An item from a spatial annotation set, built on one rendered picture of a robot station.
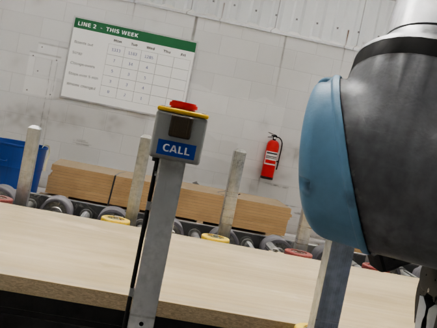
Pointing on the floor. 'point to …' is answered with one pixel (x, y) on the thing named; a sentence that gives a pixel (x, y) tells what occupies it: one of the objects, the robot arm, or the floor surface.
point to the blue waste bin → (8, 157)
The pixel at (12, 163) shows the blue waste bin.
